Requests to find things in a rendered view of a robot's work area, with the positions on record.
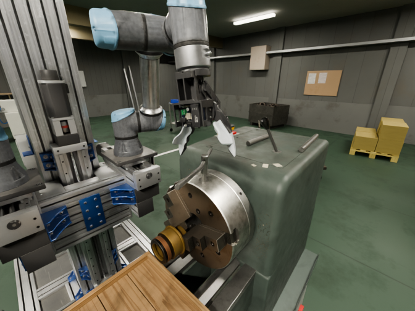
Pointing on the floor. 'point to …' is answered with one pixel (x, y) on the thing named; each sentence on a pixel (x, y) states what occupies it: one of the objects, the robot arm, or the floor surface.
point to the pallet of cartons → (381, 139)
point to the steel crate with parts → (280, 110)
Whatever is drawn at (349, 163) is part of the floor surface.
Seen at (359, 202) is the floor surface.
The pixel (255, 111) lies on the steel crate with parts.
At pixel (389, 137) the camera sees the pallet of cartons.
